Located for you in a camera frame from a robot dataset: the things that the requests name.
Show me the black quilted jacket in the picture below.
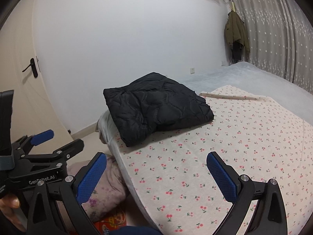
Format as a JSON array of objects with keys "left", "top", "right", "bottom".
[{"left": 103, "top": 72, "right": 215, "bottom": 148}]

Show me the grey bed blanket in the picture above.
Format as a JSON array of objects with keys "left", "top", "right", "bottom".
[{"left": 181, "top": 61, "right": 313, "bottom": 129}]

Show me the cherry print bed sheet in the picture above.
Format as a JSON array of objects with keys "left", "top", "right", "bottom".
[{"left": 114, "top": 85, "right": 313, "bottom": 235}]

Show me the white mattress cover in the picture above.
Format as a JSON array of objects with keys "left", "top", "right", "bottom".
[{"left": 96, "top": 109, "right": 137, "bottom": 184}]

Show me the olive green hanging jacket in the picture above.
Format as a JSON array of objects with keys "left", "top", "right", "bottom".
[{"left": 224, "top": 11, "right": 251, "bottom": 54}]

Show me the red printed packet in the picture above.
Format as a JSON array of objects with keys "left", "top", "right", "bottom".
[{"left": 94, "top": 211, "right": 127, "bottom": 235}]

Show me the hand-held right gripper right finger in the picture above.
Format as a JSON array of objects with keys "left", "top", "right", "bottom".
[{"left": 206, "top": 151, "right": 288, "bottom": 235}]

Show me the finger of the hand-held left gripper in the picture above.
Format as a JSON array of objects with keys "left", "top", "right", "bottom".
[
  {"left": 21, "top": 138, "right": 85, "bottom": 170},
  {"left": 11, "top": 129, "right": 55, "bottom": 153}
]

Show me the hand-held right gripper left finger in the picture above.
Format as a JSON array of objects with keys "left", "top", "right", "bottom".
[{"left": 26, "top": 151, "right": 107, "bottom": 235}]

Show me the dark hanging garment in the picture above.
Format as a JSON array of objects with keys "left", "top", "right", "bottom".
[{"left": 230, "top": 41, "right": 244, "bottom": 63}]

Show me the cream door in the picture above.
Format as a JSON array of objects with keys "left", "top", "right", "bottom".
[{"left": 0, "top": 15, "right": 72, "bottom": 144}]

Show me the black door handle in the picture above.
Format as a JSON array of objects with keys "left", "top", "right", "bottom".
[{"left": 22, "top": 58, "right": 40, "bottom": 78}]

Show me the person's left hand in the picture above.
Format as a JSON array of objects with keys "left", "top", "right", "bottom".
[{"left": 0, "top": 193, "right": 28, "bottom": 233}]

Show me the person's dark blue clothing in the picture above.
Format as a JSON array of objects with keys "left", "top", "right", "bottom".
[{"left": 111, "top": 226, "right": 162, "bottom": 235}]

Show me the grey star print curtain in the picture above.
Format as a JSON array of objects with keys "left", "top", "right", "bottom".
[{"left": 217, "top": 0, "right": 313, "bottom": 94}]

